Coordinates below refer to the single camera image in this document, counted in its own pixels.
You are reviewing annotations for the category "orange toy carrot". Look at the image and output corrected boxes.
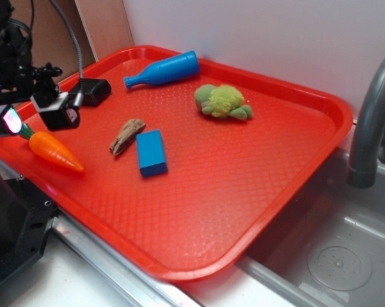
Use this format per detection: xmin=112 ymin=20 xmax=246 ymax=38
xmin=19 ymin=123 xmax=84 ymax=173

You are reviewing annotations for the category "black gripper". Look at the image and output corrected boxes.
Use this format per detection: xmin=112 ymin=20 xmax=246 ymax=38
xmin=0 ymin=63 xmax=80 ymax=138

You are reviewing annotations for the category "blue toy bottle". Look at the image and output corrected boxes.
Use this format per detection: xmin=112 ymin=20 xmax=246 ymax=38
xmin=124 ymin=51 xmax=200 ymax=90

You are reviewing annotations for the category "red plastic tray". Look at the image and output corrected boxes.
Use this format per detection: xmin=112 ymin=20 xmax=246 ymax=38
xmin=0 ymin=46 xmax=352 ymax=282

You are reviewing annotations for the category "metal rail strip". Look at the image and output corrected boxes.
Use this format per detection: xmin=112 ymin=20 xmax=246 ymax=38
xmin=52 ymin=212 xmax=199 ymax=306

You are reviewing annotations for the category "grey braided cable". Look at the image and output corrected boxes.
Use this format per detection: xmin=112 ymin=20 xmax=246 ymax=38
xmin=50 ymin=0 xmax=86 ymax=108

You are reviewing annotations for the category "grey faucet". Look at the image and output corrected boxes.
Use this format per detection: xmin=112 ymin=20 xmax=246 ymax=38
xmin=347 ymin=58 xmax=385 ymax=189

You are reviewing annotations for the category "brown cardboard panel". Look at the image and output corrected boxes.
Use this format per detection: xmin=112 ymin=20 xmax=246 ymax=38
xmin=32 ymin=1 xmax=134 ymax=81

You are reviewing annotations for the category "brown wood piece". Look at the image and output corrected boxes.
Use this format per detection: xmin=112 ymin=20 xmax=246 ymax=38
xmin=109 ymin=118 xmax=146 ymax=156

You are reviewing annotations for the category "grey plastic sink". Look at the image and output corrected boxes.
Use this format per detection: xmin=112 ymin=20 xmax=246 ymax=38
xmin=238 ymin=150 xmax=385 ymax=306

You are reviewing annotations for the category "black rectangular box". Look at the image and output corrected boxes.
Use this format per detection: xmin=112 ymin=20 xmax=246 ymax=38
xmin=68 ymin=78 xmax=112 ymax=107

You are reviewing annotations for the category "green plush toy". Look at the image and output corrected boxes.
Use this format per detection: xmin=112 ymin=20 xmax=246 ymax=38
xmin=194 ymin=84 xmax=253 ymax=121

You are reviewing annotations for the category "blue rectangular block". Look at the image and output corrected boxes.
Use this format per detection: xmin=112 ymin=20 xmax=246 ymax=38
xmin=136 ymin=130 xmax=168 ymax=178

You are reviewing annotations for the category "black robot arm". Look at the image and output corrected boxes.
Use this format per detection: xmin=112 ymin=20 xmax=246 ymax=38
xmin=0 ymin=1 xmax=84 ymax=137

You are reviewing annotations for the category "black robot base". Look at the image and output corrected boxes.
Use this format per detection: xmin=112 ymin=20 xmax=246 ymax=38
xmin=0 ymin=174 xmax=55 ymax=287

